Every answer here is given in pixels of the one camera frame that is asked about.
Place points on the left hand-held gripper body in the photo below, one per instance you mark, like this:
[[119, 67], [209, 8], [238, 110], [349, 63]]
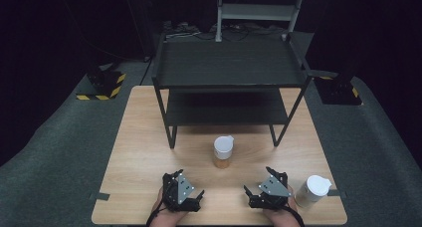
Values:
[[170, 193]]

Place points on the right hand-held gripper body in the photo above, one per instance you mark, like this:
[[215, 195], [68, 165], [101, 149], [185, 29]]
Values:
[[273, 188]]

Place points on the orange-filled jar with white lid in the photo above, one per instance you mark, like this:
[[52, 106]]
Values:
[[223, 147]]

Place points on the black two-tier shelf rack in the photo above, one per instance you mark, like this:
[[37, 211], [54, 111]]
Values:
[[229, 61]]

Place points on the person's right hand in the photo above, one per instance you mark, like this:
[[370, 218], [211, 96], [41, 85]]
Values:
[[282, 218]]

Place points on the dark tape strip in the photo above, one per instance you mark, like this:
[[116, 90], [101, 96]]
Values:
[[338, 193], [100, 196]]

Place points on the black base with hazard stripes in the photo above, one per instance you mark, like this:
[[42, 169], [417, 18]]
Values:
[[338, 92], [103, 82]]

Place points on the grey metal stand frame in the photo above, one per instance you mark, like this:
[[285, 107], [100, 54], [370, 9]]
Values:
[[257, 12]]

